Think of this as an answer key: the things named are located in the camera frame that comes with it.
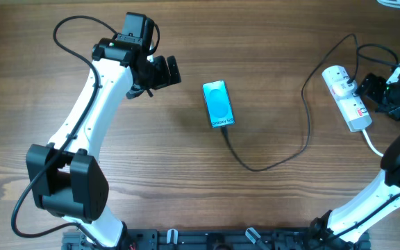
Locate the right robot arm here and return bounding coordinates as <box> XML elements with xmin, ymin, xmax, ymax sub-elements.
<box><xmin>301</xmin><ymin>59</ymin><xmax>400</xmax><ymax>249</ymax></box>

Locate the white power strip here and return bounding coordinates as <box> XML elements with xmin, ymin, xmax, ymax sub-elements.
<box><xmin>322</xmin><ymin>65</ymin><xmax>372</xmax><ymax>132</ymax></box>

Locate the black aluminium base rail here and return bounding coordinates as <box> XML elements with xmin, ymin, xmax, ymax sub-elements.
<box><xmin>61</xmin><ymin>227</ymin><xmax>372</xmax><ymax>250</ymax></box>

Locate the black charger cable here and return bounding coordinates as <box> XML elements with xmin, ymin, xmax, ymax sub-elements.
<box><xmin>220</xmin><ymin>33</ymin><xmax>360</xmax><ymax>172</ymax></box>

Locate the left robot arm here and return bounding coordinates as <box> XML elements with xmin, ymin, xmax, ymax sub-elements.
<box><xmin>24</xmin><ymin>12</ymin><xmax>181</xmax><ymax>249</ymax></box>

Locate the black left camera cable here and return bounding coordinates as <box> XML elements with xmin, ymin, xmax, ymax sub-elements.
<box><xmin>10</xmin><ymin>15</ymin><xmax>118</xmax><ymax>250</ymax></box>

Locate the white charger plug adapter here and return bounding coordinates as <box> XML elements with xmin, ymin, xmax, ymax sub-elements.
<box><xmin>332</xmin><ymin>81</ymin><xmax>357</xmax><ymax>99</ymax></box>

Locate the teal Galaxy smartphone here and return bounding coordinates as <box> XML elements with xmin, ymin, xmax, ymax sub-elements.
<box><xmin>202</xmin><ymin>80</ymin><xmax>235</xmax><ymax>128</ymax></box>

